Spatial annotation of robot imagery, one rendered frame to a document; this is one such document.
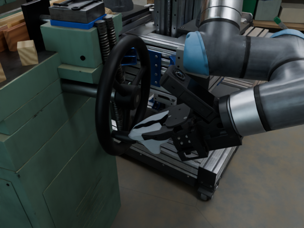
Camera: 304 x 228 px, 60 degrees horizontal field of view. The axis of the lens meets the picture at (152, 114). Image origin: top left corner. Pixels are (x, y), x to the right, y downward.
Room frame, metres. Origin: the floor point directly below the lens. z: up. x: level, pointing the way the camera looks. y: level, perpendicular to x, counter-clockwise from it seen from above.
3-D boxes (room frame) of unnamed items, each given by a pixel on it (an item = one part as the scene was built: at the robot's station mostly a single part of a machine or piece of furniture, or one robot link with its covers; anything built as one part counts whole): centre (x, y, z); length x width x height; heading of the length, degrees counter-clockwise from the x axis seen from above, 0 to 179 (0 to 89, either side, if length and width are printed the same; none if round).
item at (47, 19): (0.69, 0.26, 0.95); 0.09 x 0.07 x 0.09; 161
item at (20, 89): (0.69, 0.26, 0.87); 0.61 x 0.30 x 0.06; 161
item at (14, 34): (0.70, 0.31, 0.92); 0.19 x 0.02 x 0.05; 161
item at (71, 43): (0.66, 0.18, 0.91); 0.15 x 0.14 x 0.09; 161
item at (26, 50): (0.55, 0.27, 0.92); 0.04 x 0.03 x 0.04; 21
